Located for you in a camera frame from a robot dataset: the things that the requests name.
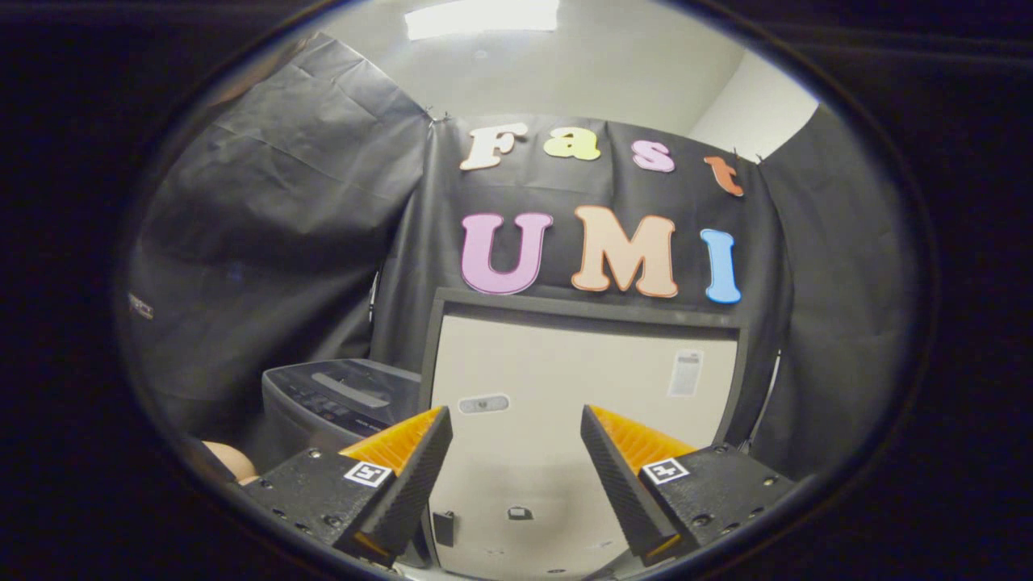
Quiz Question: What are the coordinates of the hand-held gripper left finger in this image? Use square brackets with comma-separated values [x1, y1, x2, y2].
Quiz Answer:
[240, 405, 454, 567]

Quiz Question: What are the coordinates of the black backdrop cloth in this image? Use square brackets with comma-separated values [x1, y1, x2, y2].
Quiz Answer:
[117, 32, 921, 485]

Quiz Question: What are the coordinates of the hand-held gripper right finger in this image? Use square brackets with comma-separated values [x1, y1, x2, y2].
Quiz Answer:
[579, 403, 800, 567]

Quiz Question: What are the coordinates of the white cabinet with dark top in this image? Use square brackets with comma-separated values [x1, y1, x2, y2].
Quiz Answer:
[420, 287, 748, 579]

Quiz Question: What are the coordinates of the person's bare limb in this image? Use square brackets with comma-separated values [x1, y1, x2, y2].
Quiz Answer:
[200, 441, 260, 487]

